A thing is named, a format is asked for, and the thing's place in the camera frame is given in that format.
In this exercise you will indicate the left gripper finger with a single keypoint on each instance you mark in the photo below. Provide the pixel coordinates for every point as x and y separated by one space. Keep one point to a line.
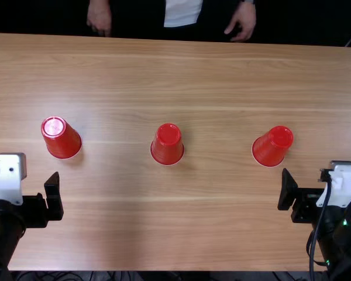
54 199

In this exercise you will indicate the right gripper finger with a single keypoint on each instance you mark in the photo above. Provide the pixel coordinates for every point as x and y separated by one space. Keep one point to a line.
286 190

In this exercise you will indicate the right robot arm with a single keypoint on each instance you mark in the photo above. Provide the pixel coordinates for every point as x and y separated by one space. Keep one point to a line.
342 240

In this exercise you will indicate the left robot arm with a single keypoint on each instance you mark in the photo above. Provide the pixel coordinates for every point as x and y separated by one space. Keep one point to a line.
1 234

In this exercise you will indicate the red cup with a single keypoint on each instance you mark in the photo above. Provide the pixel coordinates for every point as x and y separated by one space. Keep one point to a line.
61 140
167 146
270 149

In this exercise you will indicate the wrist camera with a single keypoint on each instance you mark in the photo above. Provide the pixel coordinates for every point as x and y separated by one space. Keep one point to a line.
343 184
6 178

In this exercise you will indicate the person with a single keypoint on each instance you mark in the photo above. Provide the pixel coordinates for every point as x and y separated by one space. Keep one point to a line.
182 13

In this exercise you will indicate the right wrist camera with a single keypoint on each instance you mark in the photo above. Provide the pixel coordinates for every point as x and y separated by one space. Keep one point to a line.
343 184

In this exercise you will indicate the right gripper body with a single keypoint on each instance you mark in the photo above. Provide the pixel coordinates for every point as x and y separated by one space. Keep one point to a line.
305 206

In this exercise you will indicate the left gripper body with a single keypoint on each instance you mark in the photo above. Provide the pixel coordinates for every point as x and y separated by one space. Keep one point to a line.
35 210

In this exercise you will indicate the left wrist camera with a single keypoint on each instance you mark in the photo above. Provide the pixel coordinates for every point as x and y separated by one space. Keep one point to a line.
6 178

